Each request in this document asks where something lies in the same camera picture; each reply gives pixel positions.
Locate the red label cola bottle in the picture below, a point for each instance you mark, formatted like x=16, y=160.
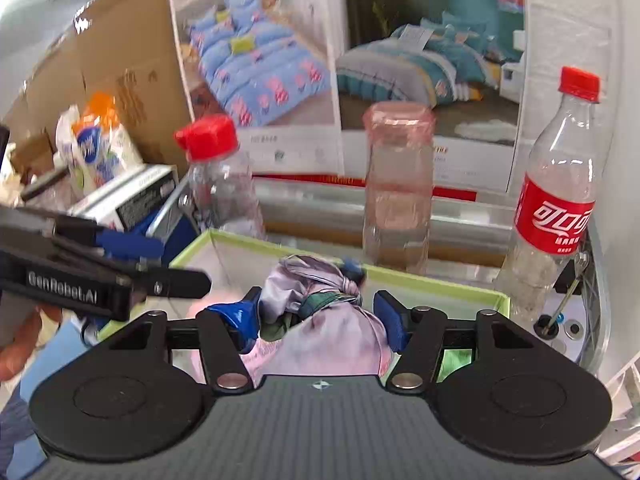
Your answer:
x=555, y=220

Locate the lilac floral cloth bundle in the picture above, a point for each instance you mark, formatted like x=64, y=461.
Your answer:
x=325, y=335

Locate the brown cardboard box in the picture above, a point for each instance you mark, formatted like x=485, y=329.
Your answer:
x=110, y=55

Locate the clear bottle red cap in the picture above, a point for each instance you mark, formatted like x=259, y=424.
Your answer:
x=225, y=195

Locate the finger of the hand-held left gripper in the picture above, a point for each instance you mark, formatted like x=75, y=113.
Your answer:
x=132, y=247
x=175, y=284

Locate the pink glass jar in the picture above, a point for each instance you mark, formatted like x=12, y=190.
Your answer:
x=397, y=195

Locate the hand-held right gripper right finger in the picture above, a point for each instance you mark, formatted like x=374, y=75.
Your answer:
x=391, y=322

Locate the person's left hand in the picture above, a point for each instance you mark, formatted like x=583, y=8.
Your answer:
x=17, y=355

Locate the metal faucet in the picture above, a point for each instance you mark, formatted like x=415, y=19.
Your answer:
x=570, y=325

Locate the blue box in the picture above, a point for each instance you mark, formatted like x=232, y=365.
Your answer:
x=170, y=225

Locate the white carton red labels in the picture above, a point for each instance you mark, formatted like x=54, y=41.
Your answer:
x=130, y=200

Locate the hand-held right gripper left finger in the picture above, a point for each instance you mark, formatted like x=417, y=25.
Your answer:
x=240, y=322

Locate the green cardboard box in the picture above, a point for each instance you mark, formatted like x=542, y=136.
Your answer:
x=435, y=285

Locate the bedding picture package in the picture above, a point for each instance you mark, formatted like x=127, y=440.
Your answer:
x=280, y=60

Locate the orange white tissue pack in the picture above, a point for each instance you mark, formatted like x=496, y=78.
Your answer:
x=97, y=150

